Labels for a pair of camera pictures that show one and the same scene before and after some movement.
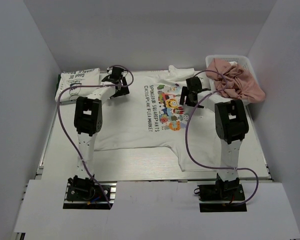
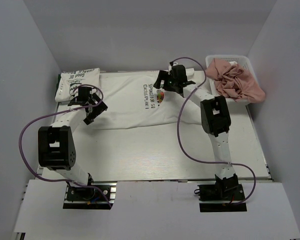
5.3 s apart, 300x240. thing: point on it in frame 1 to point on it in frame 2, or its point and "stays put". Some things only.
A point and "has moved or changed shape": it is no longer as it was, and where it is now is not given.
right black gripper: x=186 y=92 to x=163 y=76
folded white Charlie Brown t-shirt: x=73 y=84 stays put
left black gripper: x=124 y=90 to x=91 y=117
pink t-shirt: x=233 y=81 stays put
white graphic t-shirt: x=150 y=118 has moved or changed shape
